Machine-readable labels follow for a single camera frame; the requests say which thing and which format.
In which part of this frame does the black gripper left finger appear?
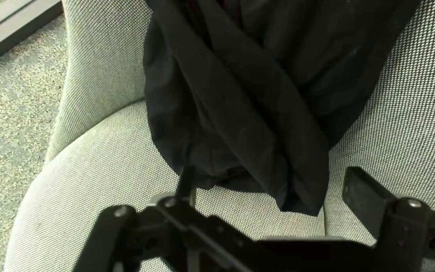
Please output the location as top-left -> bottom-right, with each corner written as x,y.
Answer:
71,165 -> 255,272

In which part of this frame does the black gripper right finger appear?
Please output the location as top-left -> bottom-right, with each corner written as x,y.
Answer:
341,165 -> 435,272

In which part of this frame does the black shirt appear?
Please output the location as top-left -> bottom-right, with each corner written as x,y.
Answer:
142,0 -> 423,218

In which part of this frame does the grey chair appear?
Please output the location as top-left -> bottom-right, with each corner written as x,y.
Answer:
3,0 -> 435,272

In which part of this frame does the black glass wall frame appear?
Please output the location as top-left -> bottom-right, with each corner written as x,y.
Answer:
0,0 -> 63,73

